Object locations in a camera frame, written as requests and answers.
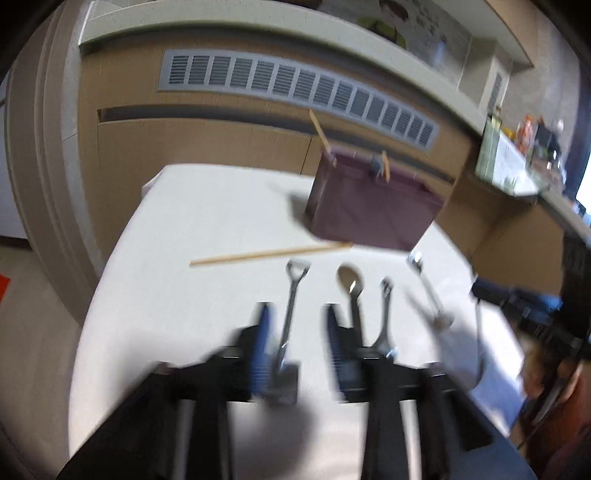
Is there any thin wooden chopstick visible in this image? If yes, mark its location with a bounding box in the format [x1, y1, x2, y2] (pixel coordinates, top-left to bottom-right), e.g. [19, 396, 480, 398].
[189, 242, 353, 267]

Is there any maroon plastic utensil bin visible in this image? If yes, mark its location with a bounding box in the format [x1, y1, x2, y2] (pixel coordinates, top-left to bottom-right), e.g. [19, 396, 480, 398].
[304, 146, 444, 252]

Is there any slotted-handle metal utensil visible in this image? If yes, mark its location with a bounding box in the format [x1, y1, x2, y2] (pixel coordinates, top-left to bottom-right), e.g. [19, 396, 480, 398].
[372, 277, 397, 362]

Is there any grey window sill ledge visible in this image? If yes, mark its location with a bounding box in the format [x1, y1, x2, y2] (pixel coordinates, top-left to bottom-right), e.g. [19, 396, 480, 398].
[77, 1, 486, 134]

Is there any brown metal spoon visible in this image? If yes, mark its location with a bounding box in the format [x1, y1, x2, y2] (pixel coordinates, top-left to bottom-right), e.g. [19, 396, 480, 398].
[337, 263, 363, 345]

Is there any grey-tipped wooden spoon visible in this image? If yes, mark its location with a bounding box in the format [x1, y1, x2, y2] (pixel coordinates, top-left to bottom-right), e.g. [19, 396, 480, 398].
[369, 151, 391, 183]

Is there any grey ventilation grille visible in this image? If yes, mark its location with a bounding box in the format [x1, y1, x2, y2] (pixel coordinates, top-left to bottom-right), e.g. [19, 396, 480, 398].
[158, 49, 440, 152]

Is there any green-white paper calendar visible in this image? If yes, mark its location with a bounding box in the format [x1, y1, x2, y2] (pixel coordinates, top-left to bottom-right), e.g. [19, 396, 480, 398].
[475, 118, 549, 198]

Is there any long wooden chopstick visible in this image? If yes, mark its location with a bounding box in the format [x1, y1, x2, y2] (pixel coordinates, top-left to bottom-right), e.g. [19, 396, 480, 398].
[308, 109, 337, 166]

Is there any white ball-end metal utensil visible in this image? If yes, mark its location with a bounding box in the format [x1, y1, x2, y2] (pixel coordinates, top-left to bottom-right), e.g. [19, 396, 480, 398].
[407, 252, 455, 330]

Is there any shovel-handle metal utensil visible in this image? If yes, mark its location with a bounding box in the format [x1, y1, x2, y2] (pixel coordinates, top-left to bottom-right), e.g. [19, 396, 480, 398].
[269, 257, 312, 407]

